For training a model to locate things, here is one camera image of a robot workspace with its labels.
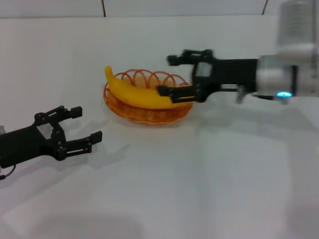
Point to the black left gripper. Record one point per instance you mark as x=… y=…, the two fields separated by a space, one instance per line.
x=25 y=144

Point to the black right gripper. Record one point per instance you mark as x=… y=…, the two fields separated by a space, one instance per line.
x=231 y=72

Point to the yellow banana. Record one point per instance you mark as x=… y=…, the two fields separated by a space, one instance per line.
x=132 y=92

